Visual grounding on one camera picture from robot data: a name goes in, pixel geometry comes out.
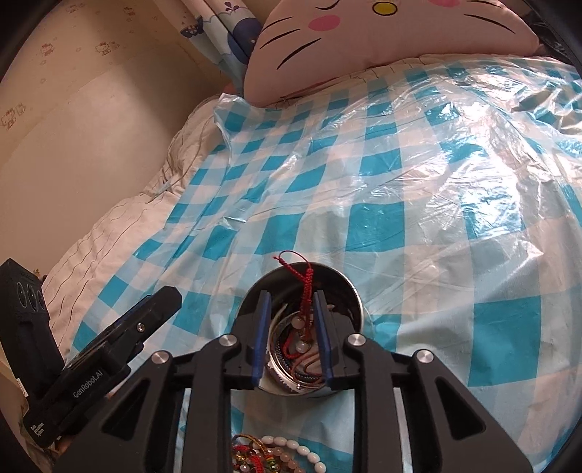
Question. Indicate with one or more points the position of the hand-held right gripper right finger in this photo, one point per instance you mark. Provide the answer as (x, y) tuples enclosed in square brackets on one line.
[(323, 339)]

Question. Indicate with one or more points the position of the whale print curtain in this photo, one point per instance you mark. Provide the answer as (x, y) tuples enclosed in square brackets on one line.
[(218, 27)]

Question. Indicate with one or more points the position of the white striped quilt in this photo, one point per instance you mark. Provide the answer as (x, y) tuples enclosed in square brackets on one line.
[(113, 227)]

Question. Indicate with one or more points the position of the silver bangle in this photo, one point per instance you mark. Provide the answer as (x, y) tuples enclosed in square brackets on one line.
[(277, 369)]

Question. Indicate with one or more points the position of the blue checkered plastic sheet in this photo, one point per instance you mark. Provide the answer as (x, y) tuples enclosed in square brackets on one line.
[(409, 182)]

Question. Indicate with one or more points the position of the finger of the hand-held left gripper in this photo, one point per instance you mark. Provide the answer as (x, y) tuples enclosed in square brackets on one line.
[(154, 311)]

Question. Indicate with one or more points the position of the pink cat face pillow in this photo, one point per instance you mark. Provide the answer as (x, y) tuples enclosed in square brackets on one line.
[(363, 45)]

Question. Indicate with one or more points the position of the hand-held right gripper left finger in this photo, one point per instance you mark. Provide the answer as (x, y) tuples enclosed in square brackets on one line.
[(261, 339)]

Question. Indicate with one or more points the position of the dark cloth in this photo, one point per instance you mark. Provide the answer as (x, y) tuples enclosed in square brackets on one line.
[(551, 36)]

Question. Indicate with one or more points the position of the cream wall board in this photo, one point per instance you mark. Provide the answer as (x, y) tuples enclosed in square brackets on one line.
[(82, 150)]

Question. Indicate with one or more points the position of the round metal tin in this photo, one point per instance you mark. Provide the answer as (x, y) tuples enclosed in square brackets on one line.
[(291, 278)]

